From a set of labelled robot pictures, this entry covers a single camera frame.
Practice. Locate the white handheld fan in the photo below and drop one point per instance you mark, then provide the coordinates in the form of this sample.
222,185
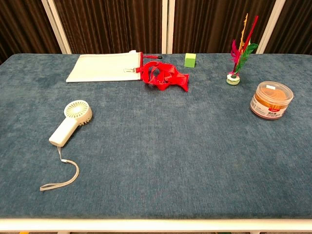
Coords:
63,132

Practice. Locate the blue tablecloth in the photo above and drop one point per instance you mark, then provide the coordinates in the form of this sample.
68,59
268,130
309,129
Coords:
156,146

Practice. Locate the green cube block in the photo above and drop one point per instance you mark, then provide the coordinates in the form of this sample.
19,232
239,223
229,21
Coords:
190,61

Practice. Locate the white zip pouch red trim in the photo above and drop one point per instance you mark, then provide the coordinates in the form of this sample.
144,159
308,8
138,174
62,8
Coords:
102,68

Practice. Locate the brown pleated partition panel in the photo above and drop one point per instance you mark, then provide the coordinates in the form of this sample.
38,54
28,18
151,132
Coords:
297,24
109,24
22,24
207,24

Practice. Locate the colourful feather shuttlecock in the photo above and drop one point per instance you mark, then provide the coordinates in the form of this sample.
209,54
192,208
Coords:
243,58

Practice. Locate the clear jar of rubber bands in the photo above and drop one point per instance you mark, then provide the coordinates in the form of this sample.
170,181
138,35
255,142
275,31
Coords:
270,102

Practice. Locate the white table frame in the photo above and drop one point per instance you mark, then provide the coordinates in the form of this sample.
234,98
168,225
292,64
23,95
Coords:
156,224

